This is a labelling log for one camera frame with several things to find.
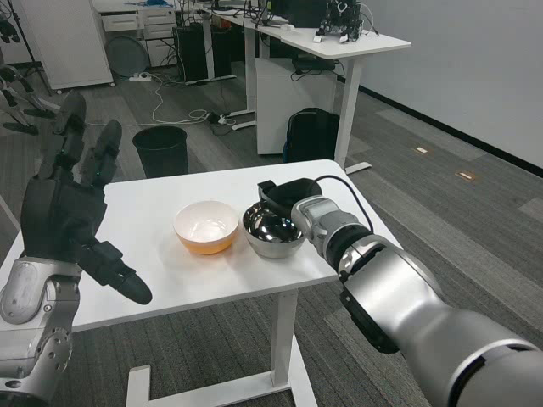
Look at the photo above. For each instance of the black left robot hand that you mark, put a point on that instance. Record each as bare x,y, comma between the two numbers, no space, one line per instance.
59,216

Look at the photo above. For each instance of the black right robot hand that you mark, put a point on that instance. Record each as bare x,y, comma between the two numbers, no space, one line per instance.
295,191

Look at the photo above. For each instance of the shiny metal bowl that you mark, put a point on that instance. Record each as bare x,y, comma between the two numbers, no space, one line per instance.
271,243

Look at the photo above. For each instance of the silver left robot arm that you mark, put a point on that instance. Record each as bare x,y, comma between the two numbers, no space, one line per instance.
29,297

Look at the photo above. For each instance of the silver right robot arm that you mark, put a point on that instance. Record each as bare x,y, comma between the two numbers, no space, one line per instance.
403,297

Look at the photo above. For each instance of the orange bowl white inside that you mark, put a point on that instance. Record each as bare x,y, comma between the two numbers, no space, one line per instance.
205,224

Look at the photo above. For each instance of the black backpack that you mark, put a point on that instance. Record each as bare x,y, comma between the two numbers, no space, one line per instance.
311,135

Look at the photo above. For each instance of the black and white power strip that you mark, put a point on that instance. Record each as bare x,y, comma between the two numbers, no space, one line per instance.
220,119

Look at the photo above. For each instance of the black trash bin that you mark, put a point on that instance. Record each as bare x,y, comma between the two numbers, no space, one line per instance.
161,152

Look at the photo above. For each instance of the black under-desk device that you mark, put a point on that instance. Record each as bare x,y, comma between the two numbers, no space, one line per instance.
314,64

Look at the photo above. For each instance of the white L-shaped desk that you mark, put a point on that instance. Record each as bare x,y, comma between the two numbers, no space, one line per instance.
352,44

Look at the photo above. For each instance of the black light stand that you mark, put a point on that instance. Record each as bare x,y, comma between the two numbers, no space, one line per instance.
31,55

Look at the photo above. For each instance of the round grey tray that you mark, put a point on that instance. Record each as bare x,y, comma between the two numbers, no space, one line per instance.
125,57

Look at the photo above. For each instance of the black computer tower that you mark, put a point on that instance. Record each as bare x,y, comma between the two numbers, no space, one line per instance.
191,53

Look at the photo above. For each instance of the white wheeled cabinet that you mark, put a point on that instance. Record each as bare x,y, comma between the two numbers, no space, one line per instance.
68,42

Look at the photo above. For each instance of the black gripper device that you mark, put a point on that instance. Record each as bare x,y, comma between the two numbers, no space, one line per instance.
339,21

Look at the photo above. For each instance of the black box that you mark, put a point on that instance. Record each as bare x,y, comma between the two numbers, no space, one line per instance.
301,12

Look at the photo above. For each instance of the white drawer cabinet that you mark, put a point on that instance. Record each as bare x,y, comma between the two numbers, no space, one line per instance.
127,23

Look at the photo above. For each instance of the blue item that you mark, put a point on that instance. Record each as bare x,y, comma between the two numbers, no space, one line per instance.
155,2

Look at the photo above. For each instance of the white table leg frame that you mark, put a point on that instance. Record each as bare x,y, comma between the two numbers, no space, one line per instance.
282,339

